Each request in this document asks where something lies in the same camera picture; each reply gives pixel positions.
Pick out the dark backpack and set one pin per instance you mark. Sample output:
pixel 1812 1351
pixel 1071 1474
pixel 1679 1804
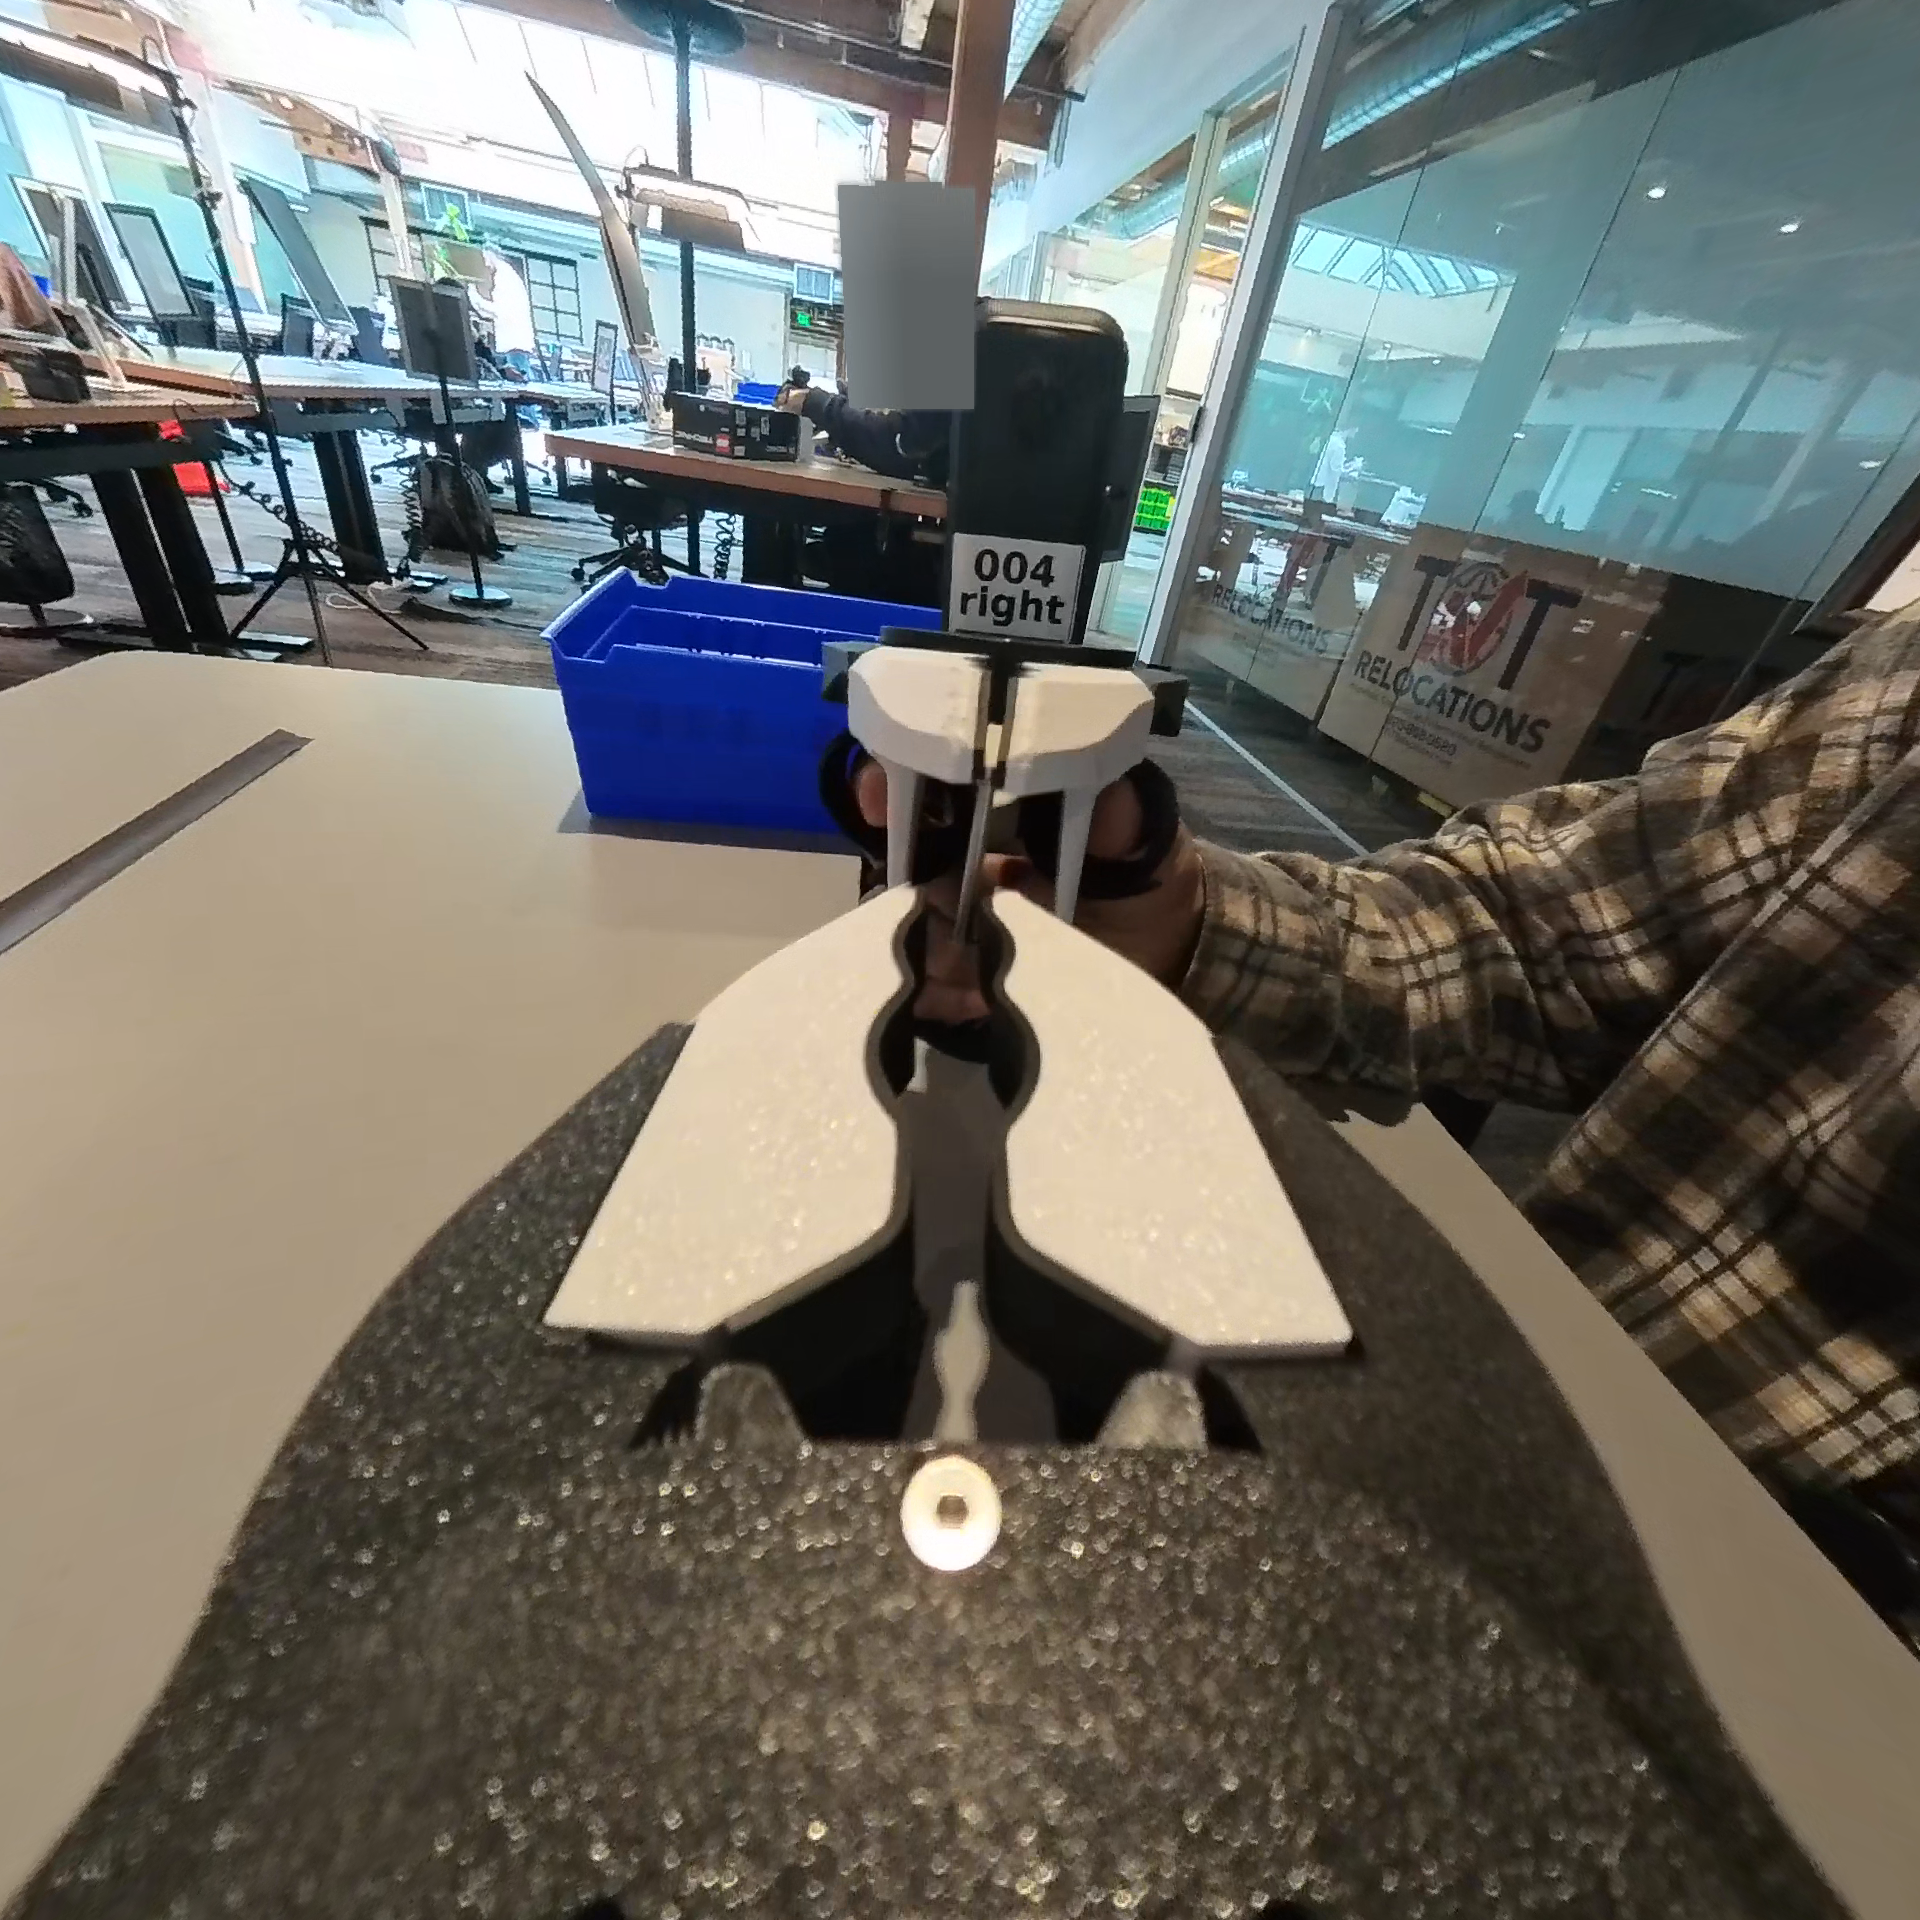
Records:
pixel 461 508

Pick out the long wooden desk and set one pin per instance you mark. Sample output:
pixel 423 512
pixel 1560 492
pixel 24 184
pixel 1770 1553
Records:
pixel 121 404

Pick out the black monitor on pole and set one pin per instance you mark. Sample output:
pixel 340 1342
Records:
pixel 430 323

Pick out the black floor lamp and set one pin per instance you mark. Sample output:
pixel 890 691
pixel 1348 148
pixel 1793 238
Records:
pixel 686 18

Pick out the blue plastic parts bin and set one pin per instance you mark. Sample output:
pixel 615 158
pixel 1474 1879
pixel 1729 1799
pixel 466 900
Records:
pixel 692 706

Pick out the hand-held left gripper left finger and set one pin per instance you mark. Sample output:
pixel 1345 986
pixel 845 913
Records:
pixel 754 1175

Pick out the black equipment box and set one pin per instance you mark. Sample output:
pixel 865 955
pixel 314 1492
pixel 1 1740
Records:
pixel 735 424

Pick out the curved white panel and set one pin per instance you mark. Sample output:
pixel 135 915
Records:
pixel 625 273

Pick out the tripod light stand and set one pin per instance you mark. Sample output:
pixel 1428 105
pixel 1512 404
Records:
pixel 226 302

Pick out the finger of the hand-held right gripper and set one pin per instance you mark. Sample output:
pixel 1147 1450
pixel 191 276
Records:
pixel 1078 719
pixel 916 713

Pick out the tilted black light panel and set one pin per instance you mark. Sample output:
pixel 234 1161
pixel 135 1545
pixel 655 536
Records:
pixel 686 211

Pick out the wooden support post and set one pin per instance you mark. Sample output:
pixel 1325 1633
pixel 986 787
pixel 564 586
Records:
pixel 986 87

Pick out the wooden office desk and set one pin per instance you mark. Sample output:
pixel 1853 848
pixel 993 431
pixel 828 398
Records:
pixel 721 467

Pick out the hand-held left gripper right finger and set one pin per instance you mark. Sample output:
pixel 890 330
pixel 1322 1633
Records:
pixel 1187 1184

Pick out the steel bolt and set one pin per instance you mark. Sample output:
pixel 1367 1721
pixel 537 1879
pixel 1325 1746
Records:
pixel 981 840

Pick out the person's right hand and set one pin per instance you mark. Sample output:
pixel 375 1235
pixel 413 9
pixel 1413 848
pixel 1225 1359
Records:
pixel 1160 900

